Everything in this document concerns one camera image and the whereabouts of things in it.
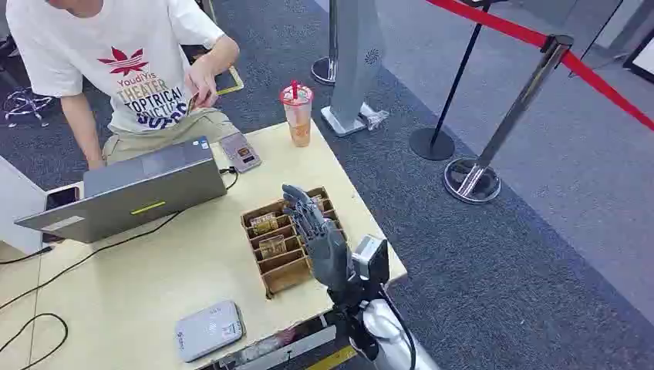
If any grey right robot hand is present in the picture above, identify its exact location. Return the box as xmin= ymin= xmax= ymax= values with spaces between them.
xmin=281 ymin=184 xmax=356 ymax=293

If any person's left hand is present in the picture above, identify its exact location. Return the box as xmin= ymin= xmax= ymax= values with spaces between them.
xmin=183 ymin=57 xmax=220 ymax=109

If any orange drink cup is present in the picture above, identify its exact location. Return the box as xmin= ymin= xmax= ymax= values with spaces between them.
xmin=278 ymin=79 xmax=315 ymax=149

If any wooden card box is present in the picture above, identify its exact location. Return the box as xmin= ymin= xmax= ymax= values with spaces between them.
xmin=240 ymin=186 xmax=355 ymax=299

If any black phone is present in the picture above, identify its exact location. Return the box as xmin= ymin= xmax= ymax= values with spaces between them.
xmin=42 ymin=186 xmax=83 ymax=244

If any grey laptop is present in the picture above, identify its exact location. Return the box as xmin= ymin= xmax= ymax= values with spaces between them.
xmin=14 ymin=136 xmax=228 ymax=244

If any person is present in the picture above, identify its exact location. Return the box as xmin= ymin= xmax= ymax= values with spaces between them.
xmin=4 ymin=0 xmax=241 ymax=172

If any white cabinet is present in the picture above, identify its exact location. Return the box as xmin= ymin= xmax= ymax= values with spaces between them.
xmin=0 ymin=155 xmax=48 ymax=257

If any chrome chair base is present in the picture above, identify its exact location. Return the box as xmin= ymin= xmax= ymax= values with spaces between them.
xmin=2 ymin=86 xmax=56 ymax=130

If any white under-desk tray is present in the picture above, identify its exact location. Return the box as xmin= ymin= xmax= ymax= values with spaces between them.
xmin=203 ymin=315 xmax=339 ymax=370

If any silver stanchion with round base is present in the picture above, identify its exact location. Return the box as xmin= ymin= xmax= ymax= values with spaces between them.
xmin=311 ymin=0 xmax=339 ymax=86

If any crumpled clear plastic wrapper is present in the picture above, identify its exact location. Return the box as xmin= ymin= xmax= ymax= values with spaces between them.
xmin=359 ymin=102 xmax=390 ymax=132

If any grey standing pillar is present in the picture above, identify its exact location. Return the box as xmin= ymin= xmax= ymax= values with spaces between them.
xmin=320 ymin=0 xmax=389 ymax=138

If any red barrier belt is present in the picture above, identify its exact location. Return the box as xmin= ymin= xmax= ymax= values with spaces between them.
xmin=426 ymin=0 xmax=654 ymax=133

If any black framed board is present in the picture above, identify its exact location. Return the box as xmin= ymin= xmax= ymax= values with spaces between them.
xmin=622 ymin=29 xmax=654 ymax=86

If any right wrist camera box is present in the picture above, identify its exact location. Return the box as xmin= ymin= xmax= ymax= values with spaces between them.
xmin=352 ymin=234 xmax=391 ymax=285

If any long black laptop cable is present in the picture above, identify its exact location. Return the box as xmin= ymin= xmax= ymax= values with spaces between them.
xmin=0 ymin=166 xmax=240 ymax=311

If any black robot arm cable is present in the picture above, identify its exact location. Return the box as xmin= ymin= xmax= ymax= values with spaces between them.
xmin=376 ymin=288 xmax=418 ymax=370

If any short black cable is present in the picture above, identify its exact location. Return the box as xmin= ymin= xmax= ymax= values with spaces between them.
xmin=0 ymin=244 xmax=56 ymax=265

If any black stanchion post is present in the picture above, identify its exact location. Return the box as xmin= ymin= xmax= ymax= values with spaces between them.
xmin=408 ymin=0 xmax=493 ymax=163

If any looped black cable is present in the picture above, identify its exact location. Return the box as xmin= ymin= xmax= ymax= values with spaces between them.
xmin=0 ymin=312 xmax=69 ymax=370

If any silver stanchion post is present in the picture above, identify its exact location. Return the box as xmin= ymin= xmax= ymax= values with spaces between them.
xmin=443 ymin=34 xmax=575 ymax=206

